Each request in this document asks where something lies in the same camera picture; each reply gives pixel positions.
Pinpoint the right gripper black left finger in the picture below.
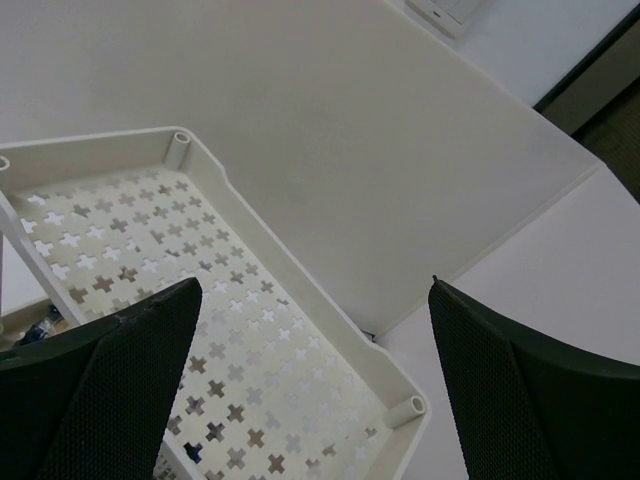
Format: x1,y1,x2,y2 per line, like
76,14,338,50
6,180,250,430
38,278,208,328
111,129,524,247
1,278,202,479

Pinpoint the dark door frame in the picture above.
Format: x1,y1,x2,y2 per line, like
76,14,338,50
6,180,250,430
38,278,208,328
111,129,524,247
534,7,639,199

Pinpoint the white wall switch panel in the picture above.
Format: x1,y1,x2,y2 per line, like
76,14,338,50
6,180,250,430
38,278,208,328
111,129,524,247
406,0,488,39

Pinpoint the spaghetti bag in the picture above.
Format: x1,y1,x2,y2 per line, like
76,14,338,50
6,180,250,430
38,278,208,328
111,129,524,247
14,304,68,347

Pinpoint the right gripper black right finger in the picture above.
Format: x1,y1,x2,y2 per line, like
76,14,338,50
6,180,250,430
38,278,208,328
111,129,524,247
428,279,639,479

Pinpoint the cream two-tier shelf cart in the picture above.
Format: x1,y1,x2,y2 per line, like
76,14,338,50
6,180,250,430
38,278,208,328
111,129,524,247
1,127,429,479

